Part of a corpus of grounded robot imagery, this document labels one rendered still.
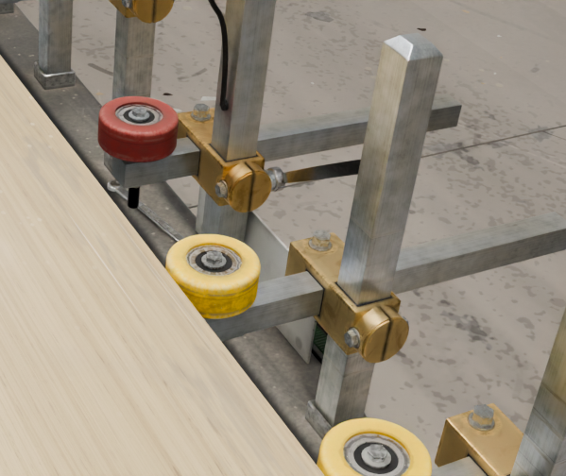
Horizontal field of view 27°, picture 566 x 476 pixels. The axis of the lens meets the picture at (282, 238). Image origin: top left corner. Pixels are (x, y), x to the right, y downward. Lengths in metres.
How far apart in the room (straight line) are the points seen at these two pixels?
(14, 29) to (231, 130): 0.72
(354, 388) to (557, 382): 0.31
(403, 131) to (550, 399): 0.25
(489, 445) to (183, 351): 0.25
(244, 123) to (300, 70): 2.22
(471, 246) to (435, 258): 0.05
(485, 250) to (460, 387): 1.20
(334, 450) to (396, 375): 1.51
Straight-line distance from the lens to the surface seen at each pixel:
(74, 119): 1.61
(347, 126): 1.34
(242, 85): 1.18
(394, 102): 0.94
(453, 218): 2.86
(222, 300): 0.98
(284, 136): 1.29
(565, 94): 3.60
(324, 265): 1.09
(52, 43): 1.66
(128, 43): 1.40
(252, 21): 1.15
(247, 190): 1.21
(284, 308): 1.06
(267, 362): 1.23
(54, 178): 1.11
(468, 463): 0.95
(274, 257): 1.24
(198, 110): 1.28
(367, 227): 1.01
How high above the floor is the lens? 1.49
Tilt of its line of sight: 34 degrees down
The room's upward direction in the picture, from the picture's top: 9 degrees clockwise
